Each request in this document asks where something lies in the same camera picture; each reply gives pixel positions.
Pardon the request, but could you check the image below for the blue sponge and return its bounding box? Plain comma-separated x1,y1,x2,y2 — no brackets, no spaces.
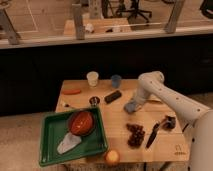
124,101,137,114

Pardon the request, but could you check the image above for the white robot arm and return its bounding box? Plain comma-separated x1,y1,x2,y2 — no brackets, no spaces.
133,71,213,171

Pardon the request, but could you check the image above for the blue plastic cup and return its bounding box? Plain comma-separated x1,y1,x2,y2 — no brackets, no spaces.
111,74,122,88

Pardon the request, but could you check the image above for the black rectangular block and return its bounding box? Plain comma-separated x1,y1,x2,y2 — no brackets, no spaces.
104,90,122,104

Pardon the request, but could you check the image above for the white paper cup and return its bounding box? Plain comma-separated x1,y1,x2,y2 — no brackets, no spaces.
86,71,99,87

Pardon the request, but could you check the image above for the small dark metal cup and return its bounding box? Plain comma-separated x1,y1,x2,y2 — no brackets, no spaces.
89,96,100,106

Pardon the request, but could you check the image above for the orange carrot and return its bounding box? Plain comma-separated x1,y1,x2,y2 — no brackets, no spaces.
62,89,81,95

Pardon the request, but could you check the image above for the red bowl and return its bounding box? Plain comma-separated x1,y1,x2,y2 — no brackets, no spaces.
68,111,95,136

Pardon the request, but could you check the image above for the small white spoon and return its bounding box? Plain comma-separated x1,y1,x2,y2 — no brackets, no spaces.
62,103,77,109

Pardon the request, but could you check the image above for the bunch of dark grapes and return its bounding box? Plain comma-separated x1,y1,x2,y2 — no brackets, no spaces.
126,123,145,148

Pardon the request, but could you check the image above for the background wooden table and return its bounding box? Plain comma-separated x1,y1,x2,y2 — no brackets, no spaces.
64,18,131,36

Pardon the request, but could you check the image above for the green plastic tray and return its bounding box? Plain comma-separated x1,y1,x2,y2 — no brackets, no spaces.
39,107,108,167

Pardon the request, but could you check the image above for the white crumpled cloth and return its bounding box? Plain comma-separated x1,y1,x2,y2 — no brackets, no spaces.
57,133,81,154

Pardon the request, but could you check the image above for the yellow apple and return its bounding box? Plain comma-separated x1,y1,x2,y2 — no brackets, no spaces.
105,150,120,166

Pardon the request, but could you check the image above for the dark metal clip object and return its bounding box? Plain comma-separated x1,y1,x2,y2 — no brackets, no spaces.
162,116,176,130

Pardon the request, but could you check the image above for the black office chair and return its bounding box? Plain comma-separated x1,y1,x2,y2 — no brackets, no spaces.
115,0,152,23

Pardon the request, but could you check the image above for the black handled knife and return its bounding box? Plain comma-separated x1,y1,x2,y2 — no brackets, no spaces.
146,123,160,148

